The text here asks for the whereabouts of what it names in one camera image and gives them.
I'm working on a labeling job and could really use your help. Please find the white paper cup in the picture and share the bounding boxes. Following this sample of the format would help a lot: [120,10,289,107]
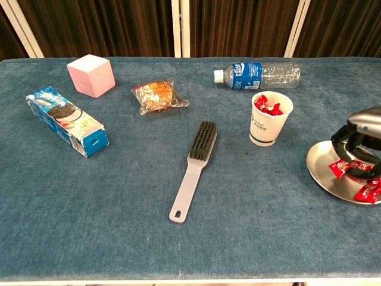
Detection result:
[249,91,295,147]

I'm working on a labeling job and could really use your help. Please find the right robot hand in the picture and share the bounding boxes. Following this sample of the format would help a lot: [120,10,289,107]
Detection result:
[330,106,381,179]

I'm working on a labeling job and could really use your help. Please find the dark brown curtain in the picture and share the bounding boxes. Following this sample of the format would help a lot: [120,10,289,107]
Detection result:
[293,0,381,58]
[16,0,175,58]
[189,0,301,58]
[0,7,29,60]

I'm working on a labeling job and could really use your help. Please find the white frame post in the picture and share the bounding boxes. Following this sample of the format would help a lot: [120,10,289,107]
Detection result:
[284,0,313,58]
[171,0,182,58]
[181,0,191,58]
[0,0,45,59]

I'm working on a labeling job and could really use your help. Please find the silver metal plate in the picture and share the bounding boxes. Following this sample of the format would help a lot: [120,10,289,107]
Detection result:
[305,139,381,206]

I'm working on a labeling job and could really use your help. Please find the blue table cloth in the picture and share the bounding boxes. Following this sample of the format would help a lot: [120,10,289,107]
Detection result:
[0,57,381,281]

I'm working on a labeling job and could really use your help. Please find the blue Oreo cookie box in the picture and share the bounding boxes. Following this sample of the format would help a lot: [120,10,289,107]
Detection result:
[26,86,110,158]

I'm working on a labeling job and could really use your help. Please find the pink foam cube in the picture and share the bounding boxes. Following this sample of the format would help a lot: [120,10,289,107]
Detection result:
[66,54,116,98]

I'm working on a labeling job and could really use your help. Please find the bread in clear wrapper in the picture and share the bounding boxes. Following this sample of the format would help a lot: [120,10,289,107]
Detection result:
[132,78,191,116]

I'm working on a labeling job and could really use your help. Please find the grey brush black bristles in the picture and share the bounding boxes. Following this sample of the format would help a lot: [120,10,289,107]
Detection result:
[168,120,218,224]

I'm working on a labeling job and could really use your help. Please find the clear bottle blue label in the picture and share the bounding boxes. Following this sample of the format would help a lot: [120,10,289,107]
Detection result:
[213,61,301,91]

